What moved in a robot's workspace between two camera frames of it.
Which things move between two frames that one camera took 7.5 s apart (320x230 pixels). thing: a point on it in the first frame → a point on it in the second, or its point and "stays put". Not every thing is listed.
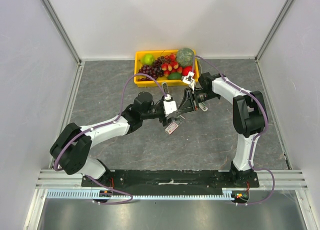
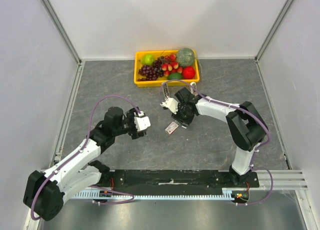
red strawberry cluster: (171, 65) stays put
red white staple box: (171, 128) stays put
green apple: (147, 59) stays put
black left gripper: (164, 120) → (134, 134)
